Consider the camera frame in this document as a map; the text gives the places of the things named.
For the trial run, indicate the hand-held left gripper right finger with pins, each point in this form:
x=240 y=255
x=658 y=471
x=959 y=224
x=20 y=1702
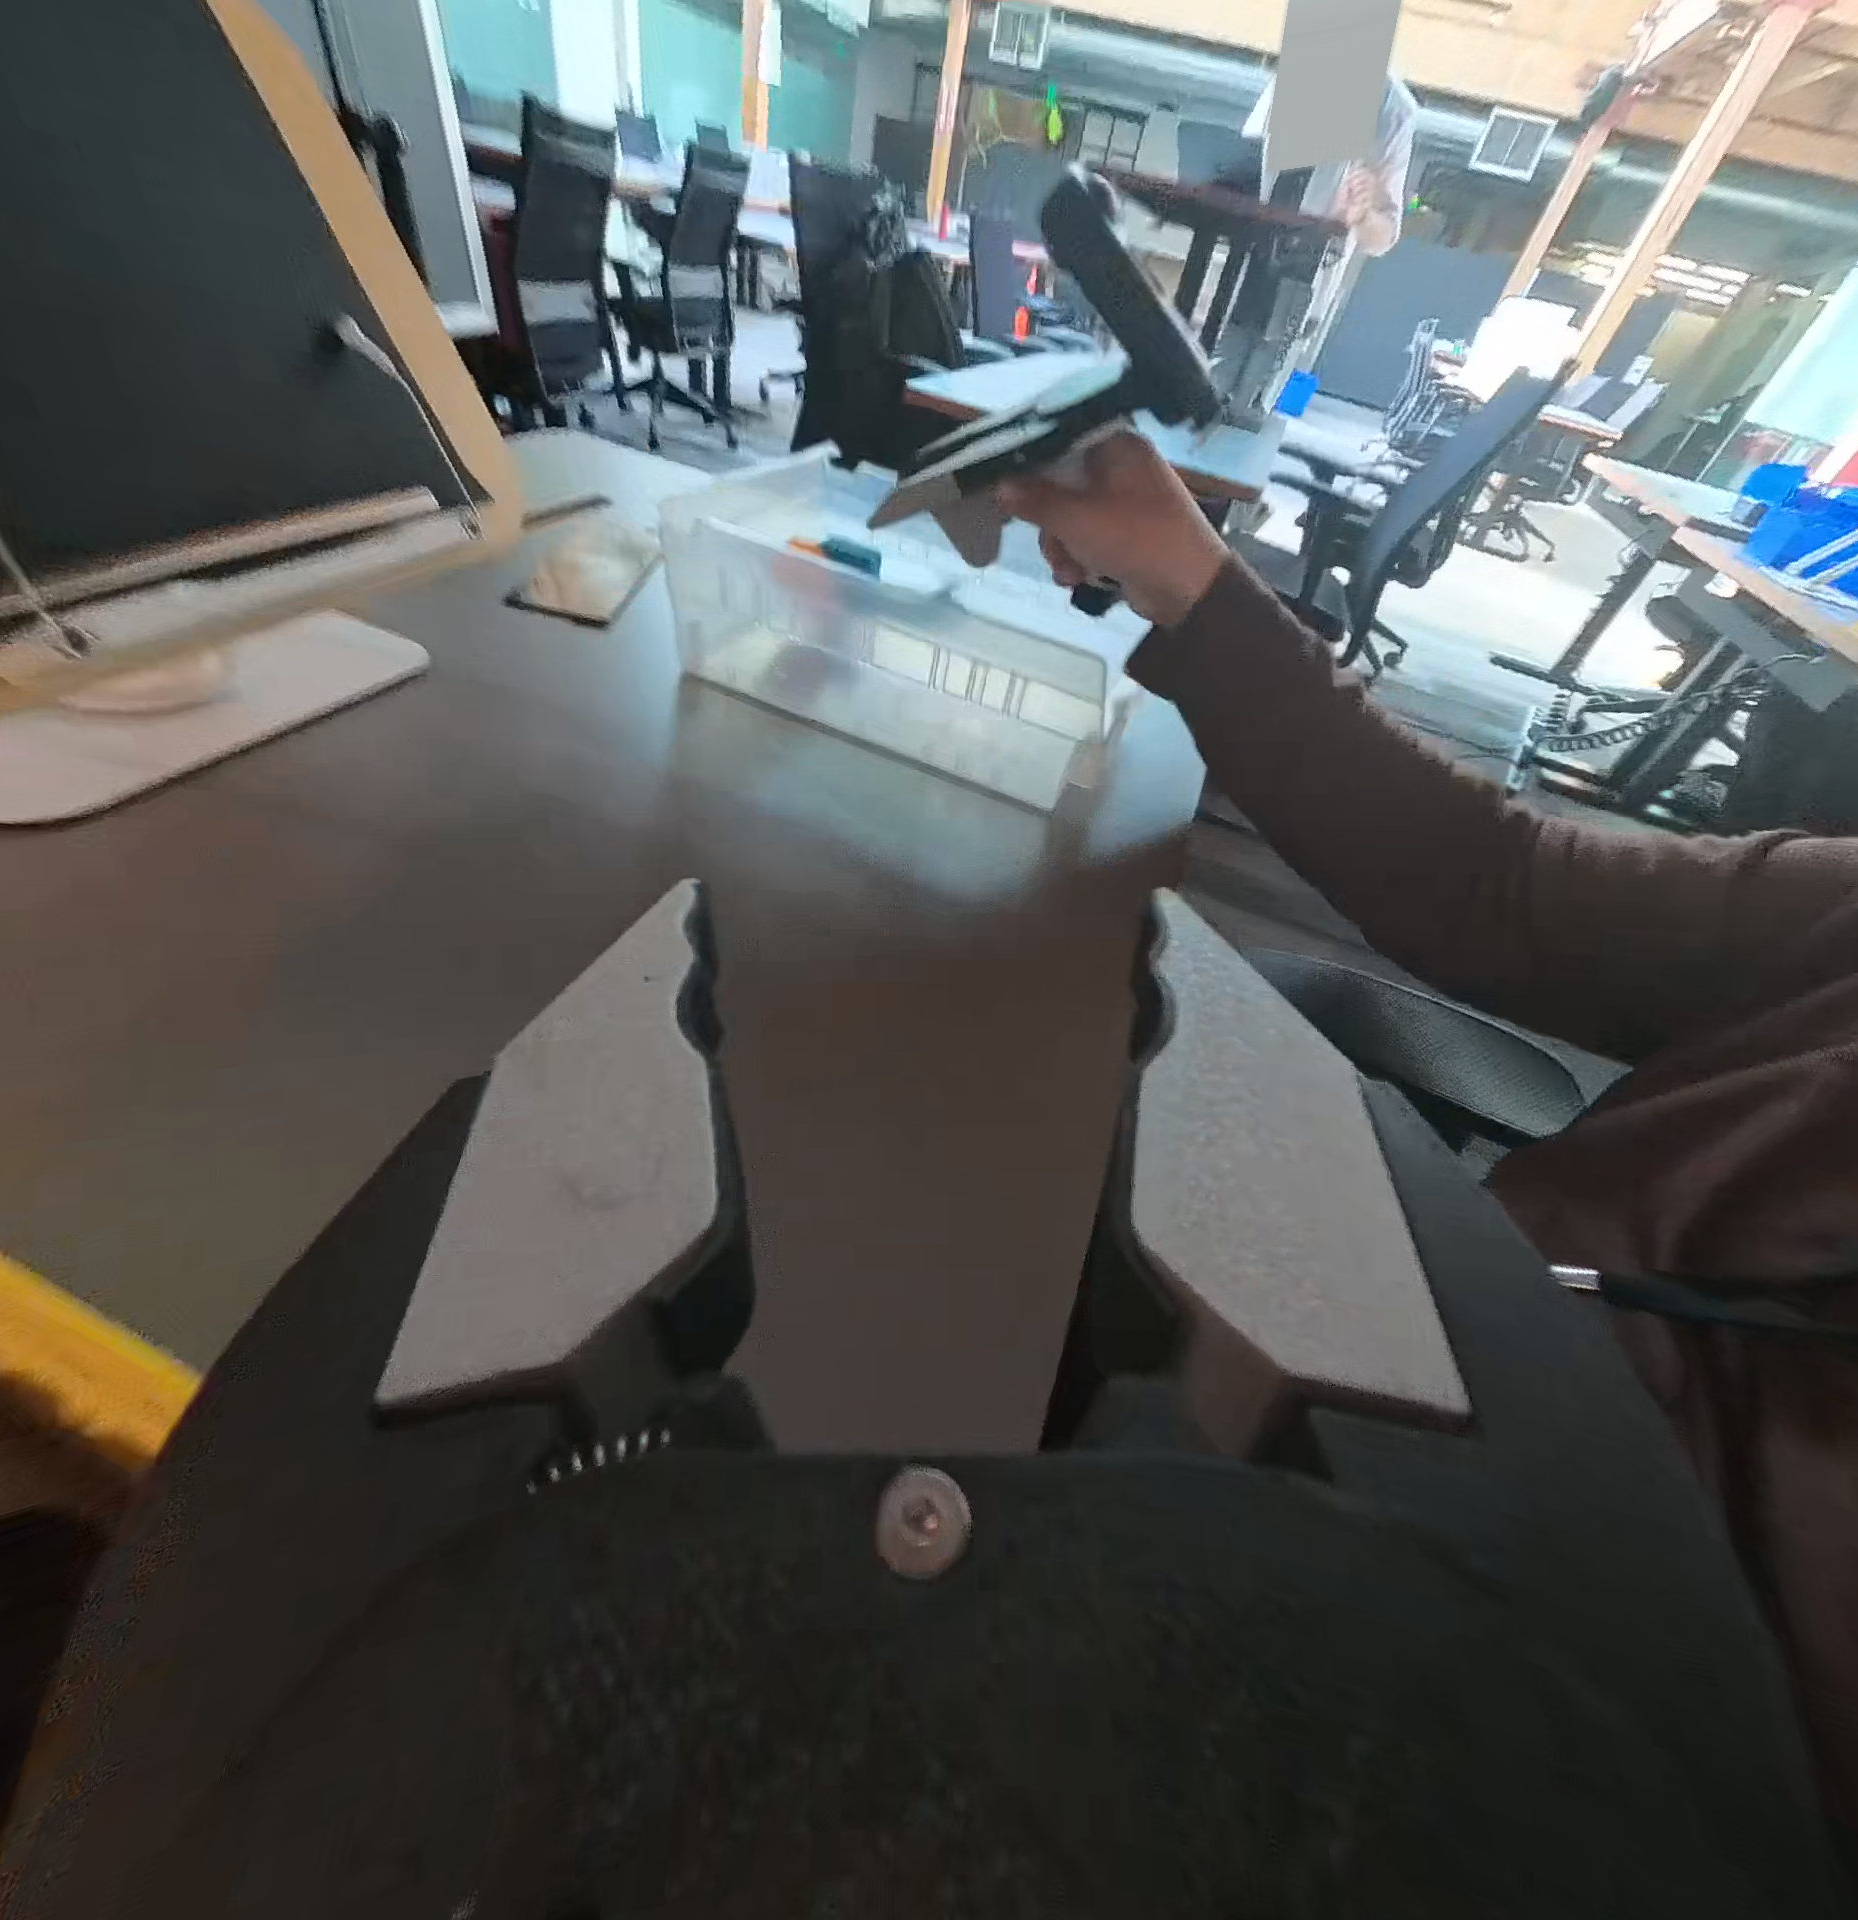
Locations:
x=1275 y=1199

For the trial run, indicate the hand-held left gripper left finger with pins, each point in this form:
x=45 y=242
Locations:
x=584 y=1171

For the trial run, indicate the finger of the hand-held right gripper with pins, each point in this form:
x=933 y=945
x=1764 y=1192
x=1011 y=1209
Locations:
x=1021 y=425
x=959 y=510

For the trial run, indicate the clear plastic bin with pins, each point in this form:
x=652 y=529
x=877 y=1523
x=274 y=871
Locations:
x=898 y=676

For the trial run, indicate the person's right forearm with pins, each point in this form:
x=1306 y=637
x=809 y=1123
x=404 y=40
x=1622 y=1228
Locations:
x=1395 y=810

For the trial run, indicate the small orange blue object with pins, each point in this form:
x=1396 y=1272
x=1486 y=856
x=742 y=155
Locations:
x=842 y=555

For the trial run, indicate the person's right hand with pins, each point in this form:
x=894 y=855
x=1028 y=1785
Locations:
x=1139 y=526

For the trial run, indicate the dark standing desk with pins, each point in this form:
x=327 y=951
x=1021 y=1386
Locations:
x=1244 y=226

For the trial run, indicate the black office chair with jacket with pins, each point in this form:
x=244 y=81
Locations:
x=870 y=315

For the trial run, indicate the grey office chair seat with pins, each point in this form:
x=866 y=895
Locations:
x=1438 y=1052

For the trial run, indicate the black mesh office chair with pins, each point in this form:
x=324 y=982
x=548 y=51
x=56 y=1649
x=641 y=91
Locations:
x=1432 y=510

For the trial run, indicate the dark glossy flat plate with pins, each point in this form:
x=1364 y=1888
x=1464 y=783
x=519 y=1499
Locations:
x=584 y=574

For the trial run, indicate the person's torso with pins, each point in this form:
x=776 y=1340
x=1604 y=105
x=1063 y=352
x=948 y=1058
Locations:
x=1771 y=1171

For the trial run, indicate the grey framed board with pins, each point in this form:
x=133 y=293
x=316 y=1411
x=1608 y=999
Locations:
x=418 y=152

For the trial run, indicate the stack of blue bins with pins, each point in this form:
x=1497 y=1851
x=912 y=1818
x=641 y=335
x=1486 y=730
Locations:
x=1820 y=526

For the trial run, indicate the computer monitor with stand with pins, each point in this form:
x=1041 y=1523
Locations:
x=148 y=226

